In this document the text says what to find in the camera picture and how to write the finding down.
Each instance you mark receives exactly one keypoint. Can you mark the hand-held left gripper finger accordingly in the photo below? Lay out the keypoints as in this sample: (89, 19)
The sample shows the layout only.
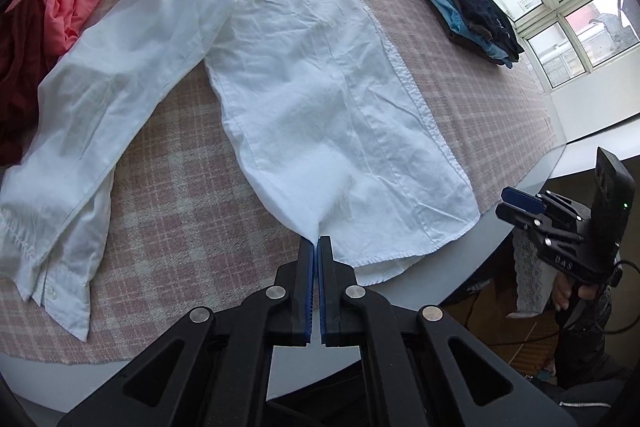
(322, 297)
(310, 287)

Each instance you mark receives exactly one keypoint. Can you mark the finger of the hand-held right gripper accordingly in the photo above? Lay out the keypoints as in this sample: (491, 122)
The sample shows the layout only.
(520, 217)
(522, 199)

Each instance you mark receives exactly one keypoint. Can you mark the white shirt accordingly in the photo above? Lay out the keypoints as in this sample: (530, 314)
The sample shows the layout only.
(310, 82)

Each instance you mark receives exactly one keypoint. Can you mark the person's right forearm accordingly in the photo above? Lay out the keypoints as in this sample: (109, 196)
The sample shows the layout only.
(590, 347)

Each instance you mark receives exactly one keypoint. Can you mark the person's right hand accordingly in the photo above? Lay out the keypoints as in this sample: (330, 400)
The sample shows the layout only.
(562, 294)

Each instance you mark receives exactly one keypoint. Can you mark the white lace cloth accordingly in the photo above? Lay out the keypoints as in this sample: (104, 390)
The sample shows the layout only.
(530, 267)

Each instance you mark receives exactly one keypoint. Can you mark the dark brown garment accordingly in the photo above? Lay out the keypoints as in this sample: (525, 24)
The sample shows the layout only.
(467, 41)

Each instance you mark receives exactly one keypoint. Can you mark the pink plaid tablecloth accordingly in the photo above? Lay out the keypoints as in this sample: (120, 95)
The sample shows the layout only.
(175, 187)

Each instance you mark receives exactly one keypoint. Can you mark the navy garment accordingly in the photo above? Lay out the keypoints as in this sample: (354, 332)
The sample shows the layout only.
(480, 2)

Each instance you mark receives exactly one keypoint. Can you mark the blue garment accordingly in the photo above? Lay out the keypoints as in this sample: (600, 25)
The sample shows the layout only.
(440, 2)

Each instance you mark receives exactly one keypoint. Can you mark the dark red garment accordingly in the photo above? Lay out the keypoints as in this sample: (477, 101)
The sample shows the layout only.
(20, 72)

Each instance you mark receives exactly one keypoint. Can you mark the pink garment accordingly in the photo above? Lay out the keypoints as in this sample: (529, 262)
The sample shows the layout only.
(65, 12)

